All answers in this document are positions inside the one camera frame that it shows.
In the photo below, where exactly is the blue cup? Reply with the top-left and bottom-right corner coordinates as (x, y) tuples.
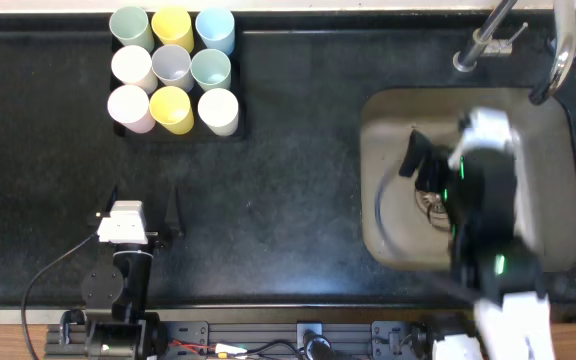
(195, 6), (237, 56)

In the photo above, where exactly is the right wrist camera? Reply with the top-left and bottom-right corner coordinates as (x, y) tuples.
(447, 107), (522, 169)

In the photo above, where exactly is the pink cup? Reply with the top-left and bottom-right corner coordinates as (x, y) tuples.
(106, 83), (157, 135)

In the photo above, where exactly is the white cup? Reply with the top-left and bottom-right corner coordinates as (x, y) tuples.
(110, 44), (159, 95)
(197, 87), (240, 137)

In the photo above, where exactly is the black tray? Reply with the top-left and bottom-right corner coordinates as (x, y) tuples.
(109, 29), (246, 141)

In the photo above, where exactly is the yellow cup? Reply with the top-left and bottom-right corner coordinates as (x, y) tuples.
(148, 85), (195, 136)
(150, 5), (195, 54)

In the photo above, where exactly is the green cup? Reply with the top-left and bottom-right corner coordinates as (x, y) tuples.
(190, 47), (233, 92)
(108, 4), (155, 52)

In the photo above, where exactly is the mounting rail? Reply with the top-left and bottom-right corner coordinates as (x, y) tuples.
(45, 309), (539, 360)

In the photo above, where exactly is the grey cup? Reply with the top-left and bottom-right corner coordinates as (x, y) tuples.
(151, 43), (195, 94)

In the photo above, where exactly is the black cable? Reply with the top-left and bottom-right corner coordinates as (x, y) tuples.
(373, 167), (479, 304)
(20, 232), (100, 360)

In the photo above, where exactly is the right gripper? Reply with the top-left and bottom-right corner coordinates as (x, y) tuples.
(398, 128), (463, 195)

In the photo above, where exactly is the steel tap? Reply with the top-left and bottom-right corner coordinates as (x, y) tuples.
(451, 0), (576, 107)

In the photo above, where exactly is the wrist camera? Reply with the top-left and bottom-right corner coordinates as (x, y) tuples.
(447, 107), (522, 169)
(96, 199), (150, 245)

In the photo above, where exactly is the steel sink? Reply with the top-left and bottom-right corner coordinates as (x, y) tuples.
(359, 87), (576, 274)

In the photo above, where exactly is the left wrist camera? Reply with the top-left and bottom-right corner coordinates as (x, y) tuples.
(96, 199), (150, 245)

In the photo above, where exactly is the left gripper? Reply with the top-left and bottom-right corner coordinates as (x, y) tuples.
(102, 184), (187, 249)

